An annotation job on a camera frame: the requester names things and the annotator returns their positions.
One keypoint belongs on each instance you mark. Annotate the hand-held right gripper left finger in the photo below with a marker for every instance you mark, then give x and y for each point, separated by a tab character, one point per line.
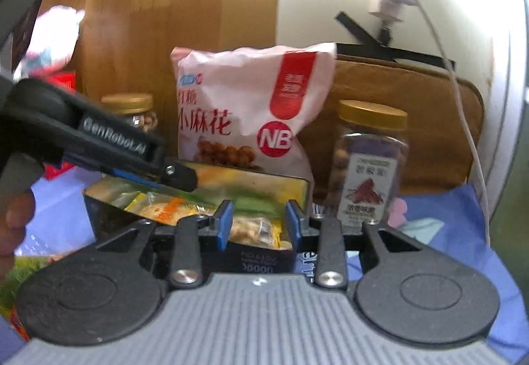
223	226

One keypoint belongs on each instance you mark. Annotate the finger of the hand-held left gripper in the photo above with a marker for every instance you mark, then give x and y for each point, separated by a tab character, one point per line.
180	177

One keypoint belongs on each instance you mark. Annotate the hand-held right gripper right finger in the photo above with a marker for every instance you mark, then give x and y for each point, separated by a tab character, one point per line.
292	226

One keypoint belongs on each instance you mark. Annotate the yellow snack packet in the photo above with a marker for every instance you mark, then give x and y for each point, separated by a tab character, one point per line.
252	230
165	210

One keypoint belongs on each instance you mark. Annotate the black tin box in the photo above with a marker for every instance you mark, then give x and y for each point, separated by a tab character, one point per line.
264	261

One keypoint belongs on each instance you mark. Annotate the person's left hand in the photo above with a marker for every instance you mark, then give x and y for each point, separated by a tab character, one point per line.
16	220

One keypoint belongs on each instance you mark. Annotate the gold-lidded jar of nuts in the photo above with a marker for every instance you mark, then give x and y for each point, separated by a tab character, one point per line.
132	112

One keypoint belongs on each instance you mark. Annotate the white and pink cloth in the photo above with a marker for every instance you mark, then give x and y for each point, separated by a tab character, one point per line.
56	36

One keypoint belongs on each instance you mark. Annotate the pink and white snack bag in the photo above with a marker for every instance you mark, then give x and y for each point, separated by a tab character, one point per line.
244	108

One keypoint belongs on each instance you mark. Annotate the gold-lidded jar with purple label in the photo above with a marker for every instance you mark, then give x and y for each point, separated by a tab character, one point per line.
368	170

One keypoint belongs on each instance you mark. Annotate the blue printed blanket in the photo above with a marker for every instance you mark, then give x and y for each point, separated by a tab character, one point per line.
446	224

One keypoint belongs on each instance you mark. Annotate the brown padded board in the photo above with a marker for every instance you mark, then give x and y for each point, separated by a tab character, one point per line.
434	133

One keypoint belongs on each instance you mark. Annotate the black tape strips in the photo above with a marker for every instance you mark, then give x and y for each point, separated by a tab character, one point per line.
407	54

